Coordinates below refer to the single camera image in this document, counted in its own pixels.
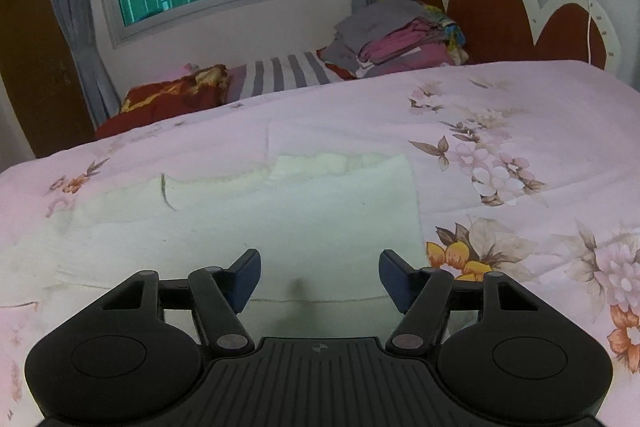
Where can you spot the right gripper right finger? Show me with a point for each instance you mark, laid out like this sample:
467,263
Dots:
421,296

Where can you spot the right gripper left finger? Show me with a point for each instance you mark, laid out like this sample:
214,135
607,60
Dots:
219,296

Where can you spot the white cloth garment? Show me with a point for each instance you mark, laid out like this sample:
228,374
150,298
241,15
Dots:
319,222

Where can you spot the stack of folded clothes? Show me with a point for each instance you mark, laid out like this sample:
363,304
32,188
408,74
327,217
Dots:
391,36

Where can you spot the pink floral bed sheet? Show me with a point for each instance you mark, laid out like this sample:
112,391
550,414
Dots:
531,169

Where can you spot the red floral pillow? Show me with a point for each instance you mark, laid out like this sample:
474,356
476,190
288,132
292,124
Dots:
150,103

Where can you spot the grey striped pillow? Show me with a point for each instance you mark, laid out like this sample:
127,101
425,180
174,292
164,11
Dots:
277,74

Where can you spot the brown wooden door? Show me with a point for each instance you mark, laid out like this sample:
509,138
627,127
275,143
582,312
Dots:
40,78

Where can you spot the red white heart headboard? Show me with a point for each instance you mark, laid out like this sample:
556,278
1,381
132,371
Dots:
528,30

